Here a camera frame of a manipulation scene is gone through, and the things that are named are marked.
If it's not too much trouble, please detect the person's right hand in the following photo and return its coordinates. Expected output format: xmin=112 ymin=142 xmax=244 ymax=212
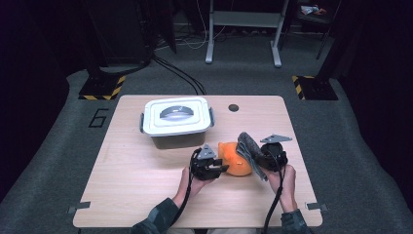
xmin=266 ymin=164 xmax=298 ymax=213

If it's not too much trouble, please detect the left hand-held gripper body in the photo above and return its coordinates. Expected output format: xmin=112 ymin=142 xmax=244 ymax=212
xmin=189 ymin=143 xmax=225 ymax=181

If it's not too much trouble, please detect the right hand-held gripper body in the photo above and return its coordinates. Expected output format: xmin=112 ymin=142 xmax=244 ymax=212
xmin=258 ymin=134 xmax=293 ymax=173

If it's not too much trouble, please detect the grey fluffy cloth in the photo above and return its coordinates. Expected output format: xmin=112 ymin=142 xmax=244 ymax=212
xmin=236 ymin=131 xmax=269 ymax=182

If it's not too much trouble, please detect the white box lid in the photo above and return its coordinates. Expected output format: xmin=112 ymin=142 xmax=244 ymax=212
xmin=142 ymin=97 xmax=213 ymax=137

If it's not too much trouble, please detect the left hand-held gripper cable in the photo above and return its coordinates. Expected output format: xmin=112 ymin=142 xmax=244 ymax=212
xmin=169 ymin=147 xmax=203 ymax=228

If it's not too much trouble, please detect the black floor cable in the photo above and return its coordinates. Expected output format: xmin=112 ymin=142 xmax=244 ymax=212
xmin=155 ymin=57 xmax=207 ymax=96
xmin=152 ymin=58 xmax=201 ymax=96

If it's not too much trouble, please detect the brown transparent storage box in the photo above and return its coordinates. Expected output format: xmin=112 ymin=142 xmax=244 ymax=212
xmin=139 ymin=106 xmax=216 ymax=150

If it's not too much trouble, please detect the black striped stand base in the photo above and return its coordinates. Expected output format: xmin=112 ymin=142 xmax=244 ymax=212
xmin=291 ymin=75 xmax=339 ymax=101
xmin=78 ymin=75 xmax=127 ymax=101

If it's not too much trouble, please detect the right hand-held gripper cable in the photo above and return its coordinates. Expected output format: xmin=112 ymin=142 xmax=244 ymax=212
xmin=260 ymin=152 xmax=287 ymax=234

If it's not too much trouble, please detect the orange plush toy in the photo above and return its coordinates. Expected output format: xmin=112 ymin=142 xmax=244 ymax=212
xmin=217 ymin=141 xmax=254 ymax=177

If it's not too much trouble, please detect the black cabinet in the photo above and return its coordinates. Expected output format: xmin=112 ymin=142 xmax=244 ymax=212
xmin=87 ymin=0 xmax=154 ymax=66

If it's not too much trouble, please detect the white floor cable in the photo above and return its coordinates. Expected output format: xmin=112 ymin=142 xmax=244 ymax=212
xmin=181 ymin=0 xmax=227 ymax=51

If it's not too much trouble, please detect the person's left hand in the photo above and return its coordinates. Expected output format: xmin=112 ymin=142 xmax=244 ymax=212
xmin=171 ymin=166 xmax=213 ymax=208

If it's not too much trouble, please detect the white metal desk frame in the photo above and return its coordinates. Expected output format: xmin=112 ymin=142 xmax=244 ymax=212
xmin=205 ymin=0 xmax=290 ymax=68

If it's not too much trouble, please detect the grey tape strip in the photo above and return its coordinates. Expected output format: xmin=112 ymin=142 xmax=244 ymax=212
xmin=306 ymin=202 xmax=328 ymax=213
xmin=67 ymin=201 xmax=92 ymax=215

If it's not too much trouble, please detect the hand-held gripper cable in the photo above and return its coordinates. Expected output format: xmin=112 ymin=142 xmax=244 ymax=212
xmin=169 ymin=147 xmax=203 ymax=228
xmin=260 ymin=152 xmax=287 ymax=234

